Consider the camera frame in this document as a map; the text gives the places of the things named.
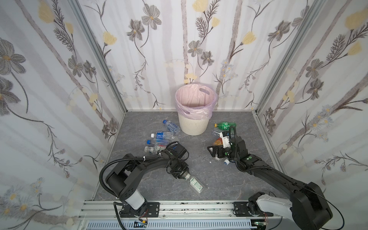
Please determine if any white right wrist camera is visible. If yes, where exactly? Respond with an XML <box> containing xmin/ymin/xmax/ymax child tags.
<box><xmin>219</xmin><ymin>131</ymin><xmax>231</xmax><ymax>148</ymax></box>

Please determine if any square clear bottle green label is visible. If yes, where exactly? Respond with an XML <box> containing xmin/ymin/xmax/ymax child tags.
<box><xmin>185</xmin><ymin>173</ymin><xmax>205</xmax><ymax>194</ymax></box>

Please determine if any blue cap bottle near bin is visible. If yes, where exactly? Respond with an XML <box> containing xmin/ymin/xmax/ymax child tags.
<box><xmin>163</xmin><ymin>120</ymin><xmax>180</xmax><ymax>136</ymax></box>

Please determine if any green bottle yellow cap right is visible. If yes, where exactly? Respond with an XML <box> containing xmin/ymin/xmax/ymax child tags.
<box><xmin>214</xmin><ymin>122</ymin><xmax>237</xmax><ymax>130</ymax></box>

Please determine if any cream plastic waste bin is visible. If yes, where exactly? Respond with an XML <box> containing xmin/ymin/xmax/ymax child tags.
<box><xmin>178</xmin><ymin>114</ymin><xmax>209</xmax><ymax>136</ymax></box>

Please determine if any clear bottle blue cap left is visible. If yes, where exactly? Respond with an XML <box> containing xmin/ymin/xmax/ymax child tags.
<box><xmin>146</xmin><ymin>139</ymin><xmax>169</xmax><ymax>147</ymax></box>

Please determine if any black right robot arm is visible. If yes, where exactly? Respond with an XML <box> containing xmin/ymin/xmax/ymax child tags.
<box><xmin>207</xmin><ymin>126</ymin><xmax>334</xmax><ymax>230</ymax></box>

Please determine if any red yellow label tea bottle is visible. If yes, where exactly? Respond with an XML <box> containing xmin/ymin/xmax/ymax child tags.
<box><xmin>213</xmin><ymin>138</ymin><xmax>223</xmax><ymax>146</ymax></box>

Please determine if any square clear bottle white cap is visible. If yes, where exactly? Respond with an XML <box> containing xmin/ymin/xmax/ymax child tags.
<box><xmin>144</xmin><ymin>146</ymin><xmax>165</xmax><ymax>154</ymax></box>

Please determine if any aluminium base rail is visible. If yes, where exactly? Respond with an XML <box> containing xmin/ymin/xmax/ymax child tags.
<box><xmin>78</xmin><ymin>201</ymin><xmax>290</xmax><ymax>230</ymax></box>

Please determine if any pink bin liner bag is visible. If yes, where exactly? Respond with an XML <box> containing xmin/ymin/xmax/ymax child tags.
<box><xmin>175</xmin><ymin>83</ymin><xmax>218</xmax><ymax>120</ymax></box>

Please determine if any black corrugated cable hose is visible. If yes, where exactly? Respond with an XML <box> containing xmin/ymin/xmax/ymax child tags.
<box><xmin>99</xmin><ymin>156</ymin><xmax>162</xmax><ymax>197</ymax></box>

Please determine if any white slotted cable duct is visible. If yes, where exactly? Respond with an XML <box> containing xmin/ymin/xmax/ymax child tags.
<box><xmin>86</xmin><ymin>219</ymin><xmax>254</xmax><ymax>230</ymax></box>

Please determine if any clear crushed bottle white cap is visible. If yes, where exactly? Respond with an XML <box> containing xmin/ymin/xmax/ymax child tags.
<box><xmin>212</xmin><ymin>128</ymin><xmax>223</xmax><ymax>137</ymax></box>

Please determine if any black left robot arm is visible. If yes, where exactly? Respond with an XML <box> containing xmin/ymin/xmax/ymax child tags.
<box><xmin>99</xmin><ymin>141</ymin><xmax>189</xmax><ymax>217</ymax></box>

